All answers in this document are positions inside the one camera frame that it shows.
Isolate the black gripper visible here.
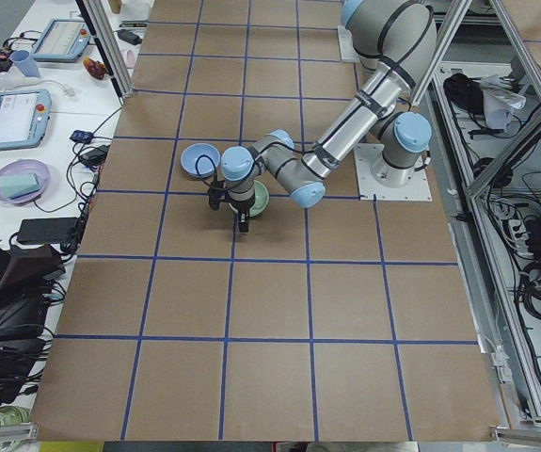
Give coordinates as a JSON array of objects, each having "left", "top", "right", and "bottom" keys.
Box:
[{"left": 227, "top": 181, "right": 256, "bottom": 234}]

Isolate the green bowl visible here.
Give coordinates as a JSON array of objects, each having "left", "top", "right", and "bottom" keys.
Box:
[{"left": 229, "top": 180, "right": 269, "bottom": 218}]

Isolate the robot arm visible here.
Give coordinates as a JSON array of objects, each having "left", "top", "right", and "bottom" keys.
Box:
[{"left": 207, "top": 1, "right": 437, "bottom": 233}]

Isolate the blue bowl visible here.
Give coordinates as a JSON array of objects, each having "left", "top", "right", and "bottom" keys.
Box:
[{"left": 180, "top": 142, "right": 220, "bottom": 179}]

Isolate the stack of green plates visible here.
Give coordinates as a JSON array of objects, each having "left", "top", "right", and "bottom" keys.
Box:
[{"left": 0, "top": 406, "right": 31, "bottom": 427}]

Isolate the small blue black device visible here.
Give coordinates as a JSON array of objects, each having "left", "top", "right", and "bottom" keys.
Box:
[{"left": 70, "top": 130, "right": 94, "bottom": 144}]

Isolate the pink plastic cup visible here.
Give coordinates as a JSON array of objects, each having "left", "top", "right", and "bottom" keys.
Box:
[{"left": 122, "top": 49, "right": 136, "bottom": 69}]

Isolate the black power adapter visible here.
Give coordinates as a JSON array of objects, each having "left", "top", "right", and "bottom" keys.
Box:
[{"left": 17, "top": 217, "right": 78, "bottom": 245}]

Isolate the red brown toy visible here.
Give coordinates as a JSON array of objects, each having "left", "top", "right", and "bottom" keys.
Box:
[{"left": 83, "top": 57, "right": 107, "bottom": 80}]

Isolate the purple plate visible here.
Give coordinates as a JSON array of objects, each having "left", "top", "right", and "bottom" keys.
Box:
[{"left": 0, "top": 159, "right": 51, "bottom": 204}]

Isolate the teal sponge block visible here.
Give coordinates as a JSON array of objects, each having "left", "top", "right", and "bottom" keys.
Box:
[{"left": 0, "top": 172, "right": 40, "bottom": 199}]

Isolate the near teach pendant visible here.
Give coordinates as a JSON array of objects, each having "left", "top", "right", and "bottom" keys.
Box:
[{"left": 0, "top": 89, "right": 52, "bottom": 151}]

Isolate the teach pendant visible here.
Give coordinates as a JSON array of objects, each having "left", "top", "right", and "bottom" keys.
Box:
[
  {"left": 0, "top": 89, "right": 52, "bottom": 151},
  {"left": 31, "top": 19, "right": 91, "bottom": 62}
]

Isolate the far teach pendant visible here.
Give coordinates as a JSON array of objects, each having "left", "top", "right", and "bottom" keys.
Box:
[{"left": 31, "top": 19, "right": 91, "bottom": 62}]

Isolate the blue plastic cup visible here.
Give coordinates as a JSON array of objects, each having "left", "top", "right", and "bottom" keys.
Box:
[{"left": 9, "top": 50, "right": 40, "bottom": 78}]

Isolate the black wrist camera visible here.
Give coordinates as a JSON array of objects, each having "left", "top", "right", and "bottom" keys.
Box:
[{"left": 207, "top": 181, "right": 226, "bottom": 211}]

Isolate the black camera cable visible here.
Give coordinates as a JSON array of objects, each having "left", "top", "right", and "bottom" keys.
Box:
[{"left": 193, "top": 153, "right": 220, "bottom": 186}]

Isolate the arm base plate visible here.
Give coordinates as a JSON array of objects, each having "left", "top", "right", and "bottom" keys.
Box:
[
  {"left": 354, "top": 143, "right": 432, "bottom": 202},
  {"left": 337, "top": 25, "right": 359, "bottom": 63}
]

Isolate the aluminium frame post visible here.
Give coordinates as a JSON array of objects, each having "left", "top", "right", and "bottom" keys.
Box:
[{"left": 75, "top": 0, "right": 135, "bottom": 99}]

